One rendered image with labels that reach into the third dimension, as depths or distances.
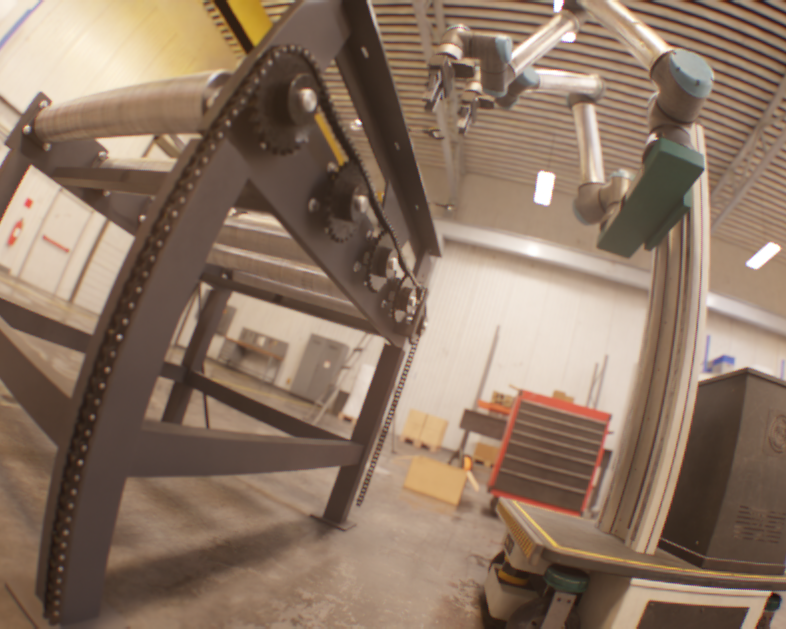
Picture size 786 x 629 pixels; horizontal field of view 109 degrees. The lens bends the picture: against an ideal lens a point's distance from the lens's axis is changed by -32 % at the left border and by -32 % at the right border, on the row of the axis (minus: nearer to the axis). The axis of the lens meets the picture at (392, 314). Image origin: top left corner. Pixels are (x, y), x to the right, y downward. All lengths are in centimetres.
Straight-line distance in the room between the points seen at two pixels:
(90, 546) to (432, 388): 1077
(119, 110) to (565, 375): 1107
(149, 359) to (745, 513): 129
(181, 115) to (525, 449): 278
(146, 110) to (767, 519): 167
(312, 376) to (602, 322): 818
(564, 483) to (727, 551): 201
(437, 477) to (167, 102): 281
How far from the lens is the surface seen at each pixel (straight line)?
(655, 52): 144
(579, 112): 214
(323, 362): 1147
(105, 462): 58
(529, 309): 1163
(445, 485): 307
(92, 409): 50
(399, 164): 123
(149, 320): 54
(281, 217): 76
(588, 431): 307
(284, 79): 63
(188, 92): 74
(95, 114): 101
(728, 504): 117
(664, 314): 152
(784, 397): 130
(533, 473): 300
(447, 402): 1107
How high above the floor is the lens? 49
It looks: 13 degrees up
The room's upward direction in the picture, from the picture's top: 20 degrees clockwise
